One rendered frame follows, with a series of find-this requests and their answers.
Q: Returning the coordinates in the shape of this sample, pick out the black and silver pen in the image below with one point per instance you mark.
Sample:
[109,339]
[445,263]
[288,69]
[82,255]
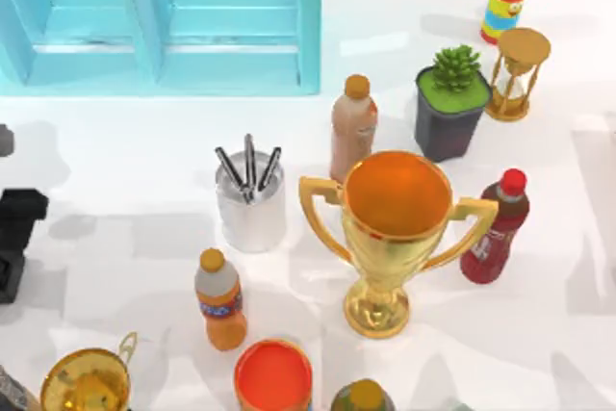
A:
[270,168]
[230,168]
[248,161]

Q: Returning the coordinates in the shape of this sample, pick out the pale brown bottle orange cap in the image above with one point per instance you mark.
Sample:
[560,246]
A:
[353,132]

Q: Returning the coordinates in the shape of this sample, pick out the white pen holder cup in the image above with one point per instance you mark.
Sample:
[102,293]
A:
[252,223]

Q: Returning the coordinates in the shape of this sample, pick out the large gold trophy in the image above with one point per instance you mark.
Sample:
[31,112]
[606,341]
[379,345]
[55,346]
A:
[385,242]

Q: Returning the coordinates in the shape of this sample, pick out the dark grey plant pot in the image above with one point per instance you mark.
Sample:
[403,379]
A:
[445,127]

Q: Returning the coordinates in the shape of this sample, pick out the orange bottle grey label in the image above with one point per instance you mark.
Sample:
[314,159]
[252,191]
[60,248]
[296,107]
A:
[222,305]

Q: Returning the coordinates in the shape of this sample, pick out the light blue rack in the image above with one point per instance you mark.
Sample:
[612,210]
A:
[231,21]

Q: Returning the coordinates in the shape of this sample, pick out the red bottle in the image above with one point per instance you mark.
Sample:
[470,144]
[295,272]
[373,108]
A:
[493,238]

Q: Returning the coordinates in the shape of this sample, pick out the green and brown bottle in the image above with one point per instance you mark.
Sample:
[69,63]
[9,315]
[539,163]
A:
[361,396]

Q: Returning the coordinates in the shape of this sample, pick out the gold hourglass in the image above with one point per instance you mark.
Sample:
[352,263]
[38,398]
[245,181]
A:
[523,45]

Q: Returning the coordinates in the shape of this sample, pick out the stack of coloured rings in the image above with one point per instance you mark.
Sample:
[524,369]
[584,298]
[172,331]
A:
[503,7]

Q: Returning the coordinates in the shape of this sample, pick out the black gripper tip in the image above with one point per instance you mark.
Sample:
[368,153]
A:
[17,238]

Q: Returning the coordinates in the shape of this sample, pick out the small gold trophy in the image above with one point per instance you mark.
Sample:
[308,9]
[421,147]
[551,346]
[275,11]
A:
[86,382]

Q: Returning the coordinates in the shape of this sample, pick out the grey rounded box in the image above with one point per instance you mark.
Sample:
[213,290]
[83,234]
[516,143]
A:
[5,140]

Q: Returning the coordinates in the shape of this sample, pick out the grey speckled object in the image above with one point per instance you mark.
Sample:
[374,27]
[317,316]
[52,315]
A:
[14,394]

